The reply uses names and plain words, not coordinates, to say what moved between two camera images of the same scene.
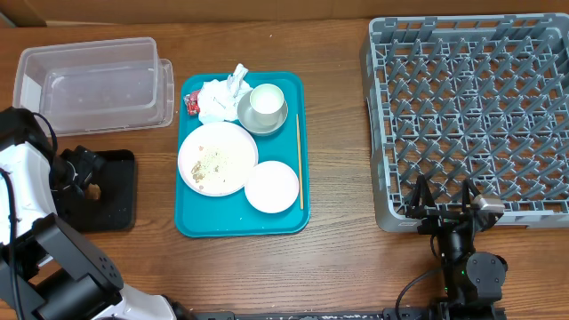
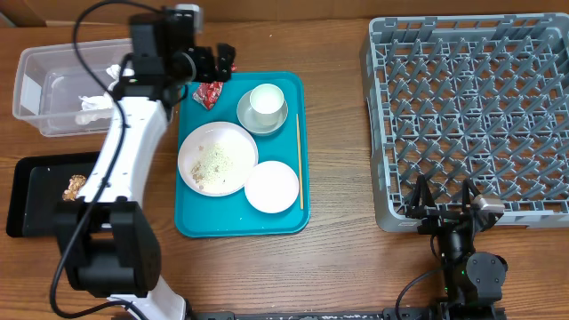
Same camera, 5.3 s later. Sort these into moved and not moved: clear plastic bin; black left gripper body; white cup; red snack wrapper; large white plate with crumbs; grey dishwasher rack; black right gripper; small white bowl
Moved: black left gripper body; red snack wrapper
Not moved: clear plastic bin; black right gripper; grey dishwasher rack; small white bowl; white cup; large white plate with crumbs
